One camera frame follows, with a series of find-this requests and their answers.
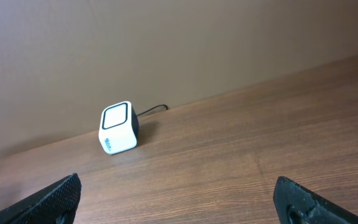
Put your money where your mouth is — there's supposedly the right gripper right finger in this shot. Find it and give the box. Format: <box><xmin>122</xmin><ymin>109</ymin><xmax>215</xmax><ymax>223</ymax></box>
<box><xmin>273</xmin><ymin>176</ymin><xmax>358</xmax><ymax>224</ymax></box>

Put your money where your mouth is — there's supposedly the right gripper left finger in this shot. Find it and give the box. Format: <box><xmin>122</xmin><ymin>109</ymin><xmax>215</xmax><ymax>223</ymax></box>
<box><xmin>0</xmin><ymin>173</ymin><xmax>81</xmax><ymax>224</ymax></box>

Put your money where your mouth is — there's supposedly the white barcode scanner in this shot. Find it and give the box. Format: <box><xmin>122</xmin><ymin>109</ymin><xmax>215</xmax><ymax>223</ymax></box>
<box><xmin>98</xmin><ymin>101</ymin><xmax>139</xmax><ymax>155</ymax></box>

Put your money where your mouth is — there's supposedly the scanner black cable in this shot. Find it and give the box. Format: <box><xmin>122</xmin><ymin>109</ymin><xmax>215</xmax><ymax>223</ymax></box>
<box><xmin>135</xmin><ymin>104</ymin><xmax>169</xmax><ymax>118</ymax></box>

